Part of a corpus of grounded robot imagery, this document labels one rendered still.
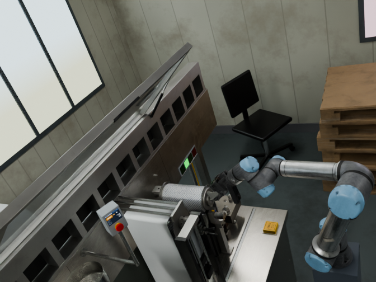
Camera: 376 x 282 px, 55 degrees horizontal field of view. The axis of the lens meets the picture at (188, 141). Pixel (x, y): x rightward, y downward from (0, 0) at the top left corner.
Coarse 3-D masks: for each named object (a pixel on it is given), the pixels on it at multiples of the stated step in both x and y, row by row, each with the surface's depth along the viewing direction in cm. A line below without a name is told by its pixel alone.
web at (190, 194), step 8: (168, 184) 196; (176, 184) 195; (168, 192) 191; (176, 192) 189; (184, 192) 187; (192, 192) 184; (200, 192) 182; (168, 200) 191; (176, 200) 188; (184, 200) 186; (192, 200) 183; (200, 200) 181; (192, 208) 186; (200, 208) 183; (184, 264) 170
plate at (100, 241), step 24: (192, 120) 238; (168, 144) 213; (192, 144) 239; (144, 168) 193; (168, 168) 213; (144, 192) 193; (96, 240) 162; (120, 240) 176; (72, 264) 150; (120, 264) 176
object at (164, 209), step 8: (136, 200) 169; (144, 200) 166; (152, 200) 164; (160, 200) 162; (120, 208) 166; (128, 208) 164; (136, 208) 166; (144, 208) 164; (152, 208) 162; (160, 208) 158; (168, 208) 156; (176, 208) 154; (152, 216) 158; (160, 216) 156; (168, 216) 153; (176, 216) 154
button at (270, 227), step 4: (268, 224) 203; (272, 224) 202; (276, 224) 201; (264, 228) 202; (268, 228) 201; (272, 228) 200; (276, 228) 201; (264, 232) 202; (268, 232) 201; (272, 232) 199
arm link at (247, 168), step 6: (240, 162) 160; (246, 162) 156; (252, 162) 157; (234, 168) 162; (240, 168) 159; (246, 168) 156; (252, 168) 156; (234, 174) 162; (240, 174) 160; (246, 174) 158; (252, 174) 157; (240, 180) 162; (246, 180) 160
